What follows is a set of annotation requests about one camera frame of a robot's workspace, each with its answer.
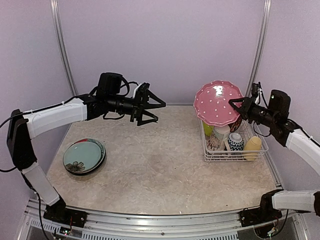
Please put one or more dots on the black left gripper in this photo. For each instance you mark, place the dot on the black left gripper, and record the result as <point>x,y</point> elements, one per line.
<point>139,105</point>

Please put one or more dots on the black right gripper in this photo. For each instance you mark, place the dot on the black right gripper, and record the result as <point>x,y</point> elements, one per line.
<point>245,110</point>

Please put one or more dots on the pink polka dot plate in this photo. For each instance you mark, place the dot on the pink polka dot plate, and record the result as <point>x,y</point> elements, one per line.
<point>211,103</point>

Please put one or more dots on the red and teal plate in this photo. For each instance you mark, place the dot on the red and teal plate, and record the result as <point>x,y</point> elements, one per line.
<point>86,140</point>

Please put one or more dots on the black striped rim plate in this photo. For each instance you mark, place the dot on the black striped rim plate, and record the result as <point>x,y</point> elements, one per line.
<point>93,169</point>

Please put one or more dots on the light blue flower plate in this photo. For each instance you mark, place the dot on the light blue flower plate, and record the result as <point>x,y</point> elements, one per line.
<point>74,164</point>

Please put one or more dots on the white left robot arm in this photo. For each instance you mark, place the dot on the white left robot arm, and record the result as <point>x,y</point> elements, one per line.
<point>104,98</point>

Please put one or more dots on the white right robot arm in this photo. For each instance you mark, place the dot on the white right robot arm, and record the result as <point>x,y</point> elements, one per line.
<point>290,135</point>

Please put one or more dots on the dark red patterned plate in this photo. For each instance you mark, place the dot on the dark red patterned plate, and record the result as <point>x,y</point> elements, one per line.
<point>235,125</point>

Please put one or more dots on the blue white patterned cup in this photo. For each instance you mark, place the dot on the blue white patterned cup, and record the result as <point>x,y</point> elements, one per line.
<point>234,142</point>

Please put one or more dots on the lime green bowl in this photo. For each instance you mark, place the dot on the lime green bowl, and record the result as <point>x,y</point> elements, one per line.
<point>208,129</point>

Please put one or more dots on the white shell pattern mug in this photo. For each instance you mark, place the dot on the white shell pattern mug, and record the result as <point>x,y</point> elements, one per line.
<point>217,139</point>

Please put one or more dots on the pale yellow cup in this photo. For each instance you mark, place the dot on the pale yellow cup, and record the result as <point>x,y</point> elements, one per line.
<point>252,148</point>

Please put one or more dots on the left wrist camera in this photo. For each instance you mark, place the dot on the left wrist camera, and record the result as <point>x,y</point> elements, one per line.
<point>140,89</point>

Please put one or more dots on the right aluminium frame post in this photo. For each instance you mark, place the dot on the right aluminium frame post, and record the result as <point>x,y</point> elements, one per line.
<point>260,45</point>

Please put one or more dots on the aluminium frame post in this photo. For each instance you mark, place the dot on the aluminium frame post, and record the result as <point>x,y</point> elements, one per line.
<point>57,24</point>
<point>260,45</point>

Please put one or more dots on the white wire dish rack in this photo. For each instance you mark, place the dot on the white wire dish rack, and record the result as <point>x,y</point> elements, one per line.
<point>246,131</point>

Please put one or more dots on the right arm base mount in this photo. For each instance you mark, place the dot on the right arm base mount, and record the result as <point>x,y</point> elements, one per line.
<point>256,216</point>

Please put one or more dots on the front aluminium rail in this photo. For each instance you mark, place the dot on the front aluminium rail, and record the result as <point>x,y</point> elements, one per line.
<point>101,225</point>

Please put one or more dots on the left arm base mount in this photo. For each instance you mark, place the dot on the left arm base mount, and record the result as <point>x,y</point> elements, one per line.
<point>70,217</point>

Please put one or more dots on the left aluminium frame post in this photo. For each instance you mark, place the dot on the left aluminium frame post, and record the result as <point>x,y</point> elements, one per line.
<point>57,24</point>

